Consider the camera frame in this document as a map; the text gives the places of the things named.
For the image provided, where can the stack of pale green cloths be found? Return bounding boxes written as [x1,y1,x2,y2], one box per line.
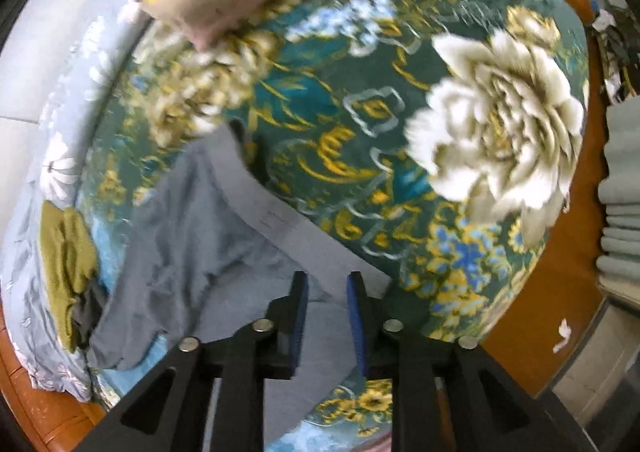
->
[597,97,640,295]

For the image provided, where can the wooden bed frame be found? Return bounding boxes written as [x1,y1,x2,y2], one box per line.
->
[0,0,613,452]

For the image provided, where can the light blue floral bedsheet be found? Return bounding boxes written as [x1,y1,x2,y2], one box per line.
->
[0,0,166,404]

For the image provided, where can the grey-blue garment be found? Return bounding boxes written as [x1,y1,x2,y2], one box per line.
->
[89,121,394,445]

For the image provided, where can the green floral blanket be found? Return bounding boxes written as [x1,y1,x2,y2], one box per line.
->
[75,0,590,452]

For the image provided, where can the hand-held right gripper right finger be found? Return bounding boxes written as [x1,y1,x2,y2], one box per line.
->
[346,271,595,452]

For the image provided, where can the cluttered items pile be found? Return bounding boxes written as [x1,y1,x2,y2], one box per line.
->
[587,0,640,105]

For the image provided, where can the olive green garment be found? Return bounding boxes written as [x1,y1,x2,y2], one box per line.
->
[40,201,99,354]

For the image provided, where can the dark grey cloth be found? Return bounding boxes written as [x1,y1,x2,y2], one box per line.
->
[71,278,108,349]

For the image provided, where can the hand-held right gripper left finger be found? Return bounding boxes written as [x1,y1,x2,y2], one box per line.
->
[78,271,310,452]

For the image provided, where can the white paper scrap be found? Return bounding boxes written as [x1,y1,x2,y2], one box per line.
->
[552,318,573,354]

